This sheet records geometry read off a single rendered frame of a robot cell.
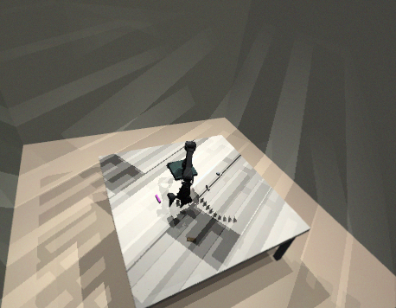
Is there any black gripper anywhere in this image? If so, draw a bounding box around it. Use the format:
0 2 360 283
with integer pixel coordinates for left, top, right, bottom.
167 188 192 208

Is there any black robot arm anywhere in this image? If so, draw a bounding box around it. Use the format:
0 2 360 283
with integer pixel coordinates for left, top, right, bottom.
178 141 196 205

